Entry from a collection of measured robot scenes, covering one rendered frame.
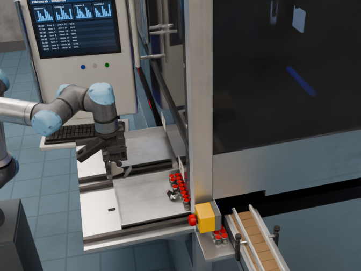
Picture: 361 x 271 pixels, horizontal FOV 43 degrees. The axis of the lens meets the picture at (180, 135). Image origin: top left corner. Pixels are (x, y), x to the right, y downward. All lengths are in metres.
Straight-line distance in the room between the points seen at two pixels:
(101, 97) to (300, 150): 0.69
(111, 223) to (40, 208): 1.53
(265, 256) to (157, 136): 0.87
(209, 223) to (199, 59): 0.56
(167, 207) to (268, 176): 0.42
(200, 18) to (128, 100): 1.27
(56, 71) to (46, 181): 1.25
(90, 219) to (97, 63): 0.88
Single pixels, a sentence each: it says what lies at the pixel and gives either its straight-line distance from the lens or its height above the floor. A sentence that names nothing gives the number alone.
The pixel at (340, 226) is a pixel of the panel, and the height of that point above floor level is 0.74.
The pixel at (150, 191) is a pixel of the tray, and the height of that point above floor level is 0.88.
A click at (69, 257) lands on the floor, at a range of 2.88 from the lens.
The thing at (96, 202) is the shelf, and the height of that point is 0.88.
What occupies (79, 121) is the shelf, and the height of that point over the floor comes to 0.80.
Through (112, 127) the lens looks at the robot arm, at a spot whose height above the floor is 1.32.
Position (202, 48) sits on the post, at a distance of 1.29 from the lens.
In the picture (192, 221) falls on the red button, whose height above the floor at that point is 1.01.
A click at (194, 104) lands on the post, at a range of 1.36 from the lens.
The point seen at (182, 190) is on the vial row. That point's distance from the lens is 1.79.
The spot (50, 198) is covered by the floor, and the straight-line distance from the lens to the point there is 3.30.
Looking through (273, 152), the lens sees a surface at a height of 1.18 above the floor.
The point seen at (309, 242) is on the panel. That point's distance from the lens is 1.97.
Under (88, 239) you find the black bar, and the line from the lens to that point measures 1.69.
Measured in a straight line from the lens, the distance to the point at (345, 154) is 1.73.
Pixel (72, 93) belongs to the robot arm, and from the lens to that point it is 1.46.
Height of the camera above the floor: 2.11
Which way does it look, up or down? 35 degrees down
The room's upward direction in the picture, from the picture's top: 3 degrees counter-clockwise
